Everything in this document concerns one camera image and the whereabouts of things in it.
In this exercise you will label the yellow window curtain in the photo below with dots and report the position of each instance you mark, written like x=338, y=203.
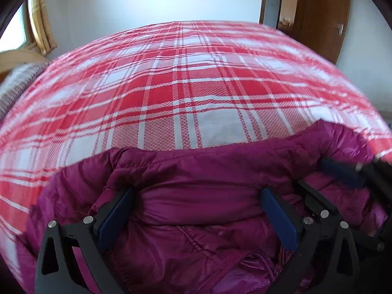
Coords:
x=40, y=25

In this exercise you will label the magenta puffer down jacket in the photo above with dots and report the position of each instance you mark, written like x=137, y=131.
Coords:
x=198, y=226

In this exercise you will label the window with frame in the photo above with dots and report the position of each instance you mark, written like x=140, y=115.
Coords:
x=18, y=32

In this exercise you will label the brown wooden door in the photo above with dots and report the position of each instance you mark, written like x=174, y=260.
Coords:
x=315, y=26

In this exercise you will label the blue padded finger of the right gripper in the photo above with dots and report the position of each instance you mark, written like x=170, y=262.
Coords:
x=344, y=172

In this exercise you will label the red white plaid bedsheet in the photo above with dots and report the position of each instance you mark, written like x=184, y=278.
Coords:
x=176, y=85

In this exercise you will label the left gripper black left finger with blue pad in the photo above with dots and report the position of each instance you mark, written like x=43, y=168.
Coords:
x=57, y=269

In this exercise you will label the black white striped pillow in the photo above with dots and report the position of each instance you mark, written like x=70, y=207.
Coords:
x=16, y=83

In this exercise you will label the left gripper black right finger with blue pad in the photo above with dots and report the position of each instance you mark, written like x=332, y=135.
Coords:
x=334, y=271

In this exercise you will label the beige wooden headboard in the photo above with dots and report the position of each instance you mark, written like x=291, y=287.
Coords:
x=12, y=58

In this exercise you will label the silver door handle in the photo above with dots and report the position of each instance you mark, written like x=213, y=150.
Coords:
x=340, y=28

